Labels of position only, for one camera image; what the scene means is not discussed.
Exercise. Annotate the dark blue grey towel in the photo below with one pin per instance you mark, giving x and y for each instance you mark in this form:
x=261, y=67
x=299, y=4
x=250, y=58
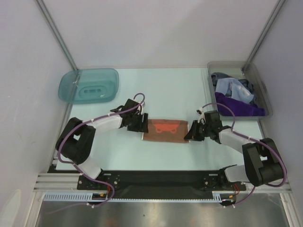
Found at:
x=218, y=75

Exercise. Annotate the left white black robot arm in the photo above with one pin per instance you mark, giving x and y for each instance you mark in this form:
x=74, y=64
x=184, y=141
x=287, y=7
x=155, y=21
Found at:
x=76, y=140

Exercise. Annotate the light blue cable duct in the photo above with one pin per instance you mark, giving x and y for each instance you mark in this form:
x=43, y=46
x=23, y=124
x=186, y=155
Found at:
x=98, y=197

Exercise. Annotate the aluminium corner post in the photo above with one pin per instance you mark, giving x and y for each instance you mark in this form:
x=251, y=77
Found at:
x=265, y=31
x=55, y=31

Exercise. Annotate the light blue towel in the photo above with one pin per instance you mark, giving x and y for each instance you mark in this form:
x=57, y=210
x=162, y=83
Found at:
x=234, y=89

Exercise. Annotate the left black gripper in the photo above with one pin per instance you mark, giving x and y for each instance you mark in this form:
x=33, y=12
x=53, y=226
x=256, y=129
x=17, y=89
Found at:
x=142, y=126

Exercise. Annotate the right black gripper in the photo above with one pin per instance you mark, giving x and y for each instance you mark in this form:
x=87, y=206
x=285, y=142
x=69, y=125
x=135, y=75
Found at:
x=199, y=130

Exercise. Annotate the purple towel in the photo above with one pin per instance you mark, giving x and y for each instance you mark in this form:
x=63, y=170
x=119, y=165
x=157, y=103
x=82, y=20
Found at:
x=239, y=108

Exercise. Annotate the left aluminium corner post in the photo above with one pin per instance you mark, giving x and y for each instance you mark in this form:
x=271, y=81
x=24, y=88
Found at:
x=55, y=31

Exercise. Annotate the right aluminium corner post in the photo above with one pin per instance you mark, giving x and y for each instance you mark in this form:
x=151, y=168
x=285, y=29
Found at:
x=265, y=31

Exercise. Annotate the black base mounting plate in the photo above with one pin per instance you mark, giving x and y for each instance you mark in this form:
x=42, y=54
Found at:
x=168, y=184

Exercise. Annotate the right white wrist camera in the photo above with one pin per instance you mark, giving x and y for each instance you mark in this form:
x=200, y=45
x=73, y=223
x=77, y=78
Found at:
x=201, y=113

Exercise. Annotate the brown orange towel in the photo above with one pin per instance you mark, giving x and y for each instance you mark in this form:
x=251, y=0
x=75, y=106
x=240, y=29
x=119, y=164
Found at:
x=162, y=130

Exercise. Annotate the teal plastic bin lid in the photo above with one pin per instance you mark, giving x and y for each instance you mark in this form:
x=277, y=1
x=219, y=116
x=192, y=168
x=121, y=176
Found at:
x=89, y=86

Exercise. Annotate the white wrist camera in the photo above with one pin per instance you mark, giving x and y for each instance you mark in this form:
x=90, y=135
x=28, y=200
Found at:
x=201, y=113
x=140, y=109

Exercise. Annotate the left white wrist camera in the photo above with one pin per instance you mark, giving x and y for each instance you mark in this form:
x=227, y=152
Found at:
x=140, y=109

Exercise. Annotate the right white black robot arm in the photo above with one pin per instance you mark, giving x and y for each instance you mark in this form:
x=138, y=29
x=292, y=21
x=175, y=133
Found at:
x=262, y=162

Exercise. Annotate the clear grey plastic bin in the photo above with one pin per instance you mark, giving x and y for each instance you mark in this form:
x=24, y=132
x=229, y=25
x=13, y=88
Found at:
x=241, y=70

